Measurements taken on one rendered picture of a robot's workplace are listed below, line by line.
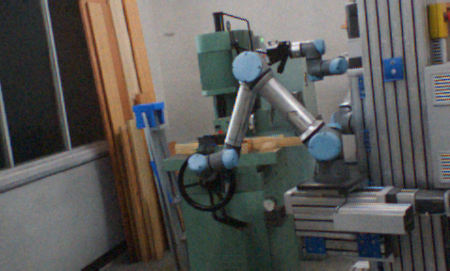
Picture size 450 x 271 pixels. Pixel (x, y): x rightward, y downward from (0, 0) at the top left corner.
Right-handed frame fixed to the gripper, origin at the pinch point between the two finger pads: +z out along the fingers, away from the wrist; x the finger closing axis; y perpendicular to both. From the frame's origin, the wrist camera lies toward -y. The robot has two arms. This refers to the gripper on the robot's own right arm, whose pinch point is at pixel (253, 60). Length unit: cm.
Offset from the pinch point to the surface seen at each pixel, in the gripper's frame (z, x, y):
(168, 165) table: 49, 35, -33
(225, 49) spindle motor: 14.4, -5.8, 4.9
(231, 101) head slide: 19.2, -1.3, -24.4
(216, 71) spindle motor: 19.1, 2.8, -1.5
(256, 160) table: 1.9, 35.6, -34.1
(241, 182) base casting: 11, 41, -43
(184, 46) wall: 131, -208, -112
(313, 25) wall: 9, -211, -112
